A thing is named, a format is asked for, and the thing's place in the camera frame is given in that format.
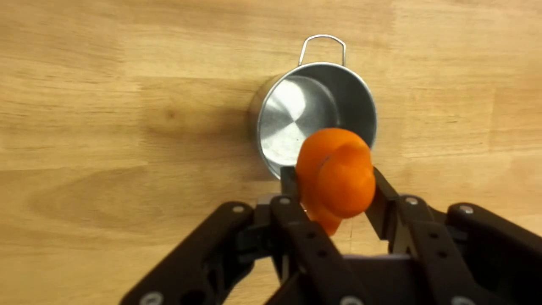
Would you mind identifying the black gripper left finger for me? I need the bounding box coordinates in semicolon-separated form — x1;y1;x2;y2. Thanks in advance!
119;165;363;305

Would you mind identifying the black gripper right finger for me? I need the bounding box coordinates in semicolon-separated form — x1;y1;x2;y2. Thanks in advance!
365;166;542;305

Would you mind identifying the orange ball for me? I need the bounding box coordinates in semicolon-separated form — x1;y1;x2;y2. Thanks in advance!
295;127;378;237

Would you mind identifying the silver pot with wire handle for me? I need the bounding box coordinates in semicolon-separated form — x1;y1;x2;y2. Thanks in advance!
249;32;380;181

